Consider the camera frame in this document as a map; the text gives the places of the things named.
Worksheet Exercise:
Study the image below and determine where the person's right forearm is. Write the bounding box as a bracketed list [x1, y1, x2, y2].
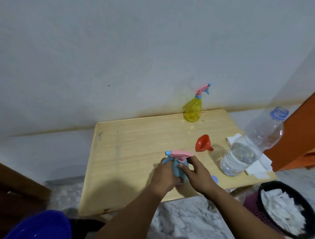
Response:
[203, 185, 286, 239]

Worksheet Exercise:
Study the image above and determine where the yellow spray bottle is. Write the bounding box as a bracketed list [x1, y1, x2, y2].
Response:
[183, 96, 203, 123]

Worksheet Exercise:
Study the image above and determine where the person's left forearm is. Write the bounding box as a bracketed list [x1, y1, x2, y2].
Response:
[93, 183, 170, 239]

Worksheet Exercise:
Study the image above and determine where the stack of white paper tissues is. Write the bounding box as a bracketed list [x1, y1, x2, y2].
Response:
[225, 133, 274, 180]

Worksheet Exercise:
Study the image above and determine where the black stool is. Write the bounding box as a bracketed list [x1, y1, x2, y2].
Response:
[69, 218, 106, 239]

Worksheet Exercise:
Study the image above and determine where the clear plastic water bottle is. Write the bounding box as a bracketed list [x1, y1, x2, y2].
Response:
[220, 107, 289, 177]

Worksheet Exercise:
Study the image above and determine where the pink mesh waste basket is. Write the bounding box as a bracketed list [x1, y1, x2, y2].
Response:
[243, 192, 286, 234]

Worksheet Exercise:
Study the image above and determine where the person's right hand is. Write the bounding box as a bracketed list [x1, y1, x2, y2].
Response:
[179, 155, 220, 196]

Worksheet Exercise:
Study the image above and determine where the orange shelf cabinet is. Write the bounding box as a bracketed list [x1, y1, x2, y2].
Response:
[263, 92, 315, 172]

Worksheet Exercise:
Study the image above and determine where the red plastic funnel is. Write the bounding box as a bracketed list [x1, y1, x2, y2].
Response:
[195, 134, 214, 152]

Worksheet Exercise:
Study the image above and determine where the crumpled white paper waste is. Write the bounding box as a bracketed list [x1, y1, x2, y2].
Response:
[260, 188, 307, 237]

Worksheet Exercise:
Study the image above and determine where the blue plastic basin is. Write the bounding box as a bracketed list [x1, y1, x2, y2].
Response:
[5, 209, 72, 239]

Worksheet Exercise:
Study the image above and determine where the person's left hand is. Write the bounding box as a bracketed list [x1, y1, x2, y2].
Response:
[149, 157, 185, 196]

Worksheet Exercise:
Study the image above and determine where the brown wooden furniture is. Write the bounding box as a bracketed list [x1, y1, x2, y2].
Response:
[0, 162, 52, 239]

